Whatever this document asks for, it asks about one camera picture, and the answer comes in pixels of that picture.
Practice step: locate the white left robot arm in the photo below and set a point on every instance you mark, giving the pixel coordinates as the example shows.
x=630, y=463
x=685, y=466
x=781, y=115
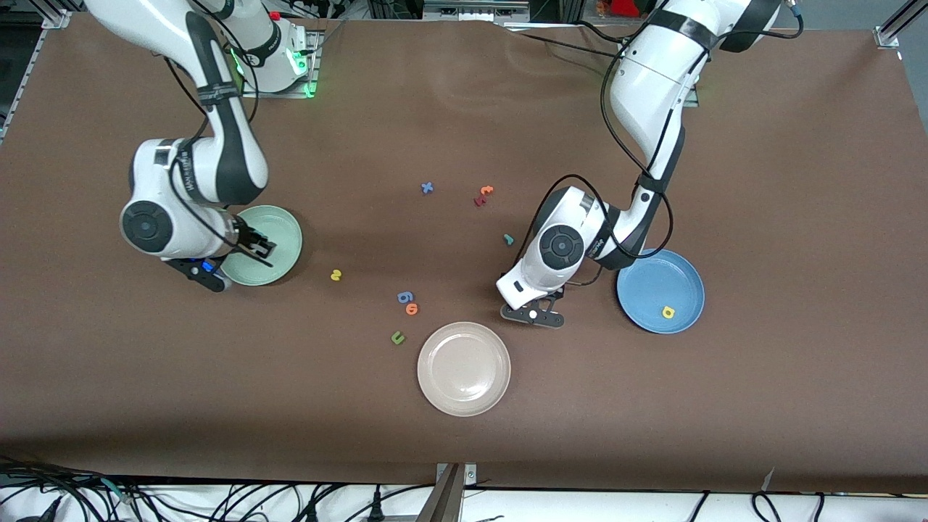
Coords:
x=652, y=80

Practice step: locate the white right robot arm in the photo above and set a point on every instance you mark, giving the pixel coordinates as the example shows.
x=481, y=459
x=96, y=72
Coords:
x=145, y=22

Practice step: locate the green plate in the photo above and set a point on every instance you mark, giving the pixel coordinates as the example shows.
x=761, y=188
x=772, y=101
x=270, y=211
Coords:
x=279, y=225

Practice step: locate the blue plate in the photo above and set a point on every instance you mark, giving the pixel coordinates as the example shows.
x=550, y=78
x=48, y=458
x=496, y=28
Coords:
x=652, y=290

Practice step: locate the beige plate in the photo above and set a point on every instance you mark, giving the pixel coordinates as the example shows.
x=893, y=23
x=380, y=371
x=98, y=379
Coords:
x=464, y=370

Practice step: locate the brown table cover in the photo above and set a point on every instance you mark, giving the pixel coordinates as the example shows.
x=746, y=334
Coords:
x=464, y=109

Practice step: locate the grey metal box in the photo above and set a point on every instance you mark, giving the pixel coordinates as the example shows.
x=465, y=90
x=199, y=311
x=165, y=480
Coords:
x=475, y=9

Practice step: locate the white paper scrap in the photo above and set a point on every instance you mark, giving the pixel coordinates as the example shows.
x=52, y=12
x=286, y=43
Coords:
x=768, y=480

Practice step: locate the red background object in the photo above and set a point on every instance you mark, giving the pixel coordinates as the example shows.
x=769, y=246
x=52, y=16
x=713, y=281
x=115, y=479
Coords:
x=627, y=7

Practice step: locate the metal edge bracket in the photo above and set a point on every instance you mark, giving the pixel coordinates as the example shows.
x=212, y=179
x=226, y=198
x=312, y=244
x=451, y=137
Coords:
x=451, y=496

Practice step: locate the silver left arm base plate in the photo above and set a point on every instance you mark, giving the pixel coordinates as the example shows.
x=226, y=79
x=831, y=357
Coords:
x=692, y=101

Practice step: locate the aluminium side rail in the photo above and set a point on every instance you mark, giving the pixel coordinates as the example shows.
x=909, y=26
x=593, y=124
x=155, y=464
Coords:
x=18, y=83

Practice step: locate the aluminium corner bracket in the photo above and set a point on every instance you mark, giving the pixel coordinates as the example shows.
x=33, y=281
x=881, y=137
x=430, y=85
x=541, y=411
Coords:
x=888, y=35
x=56, y=19

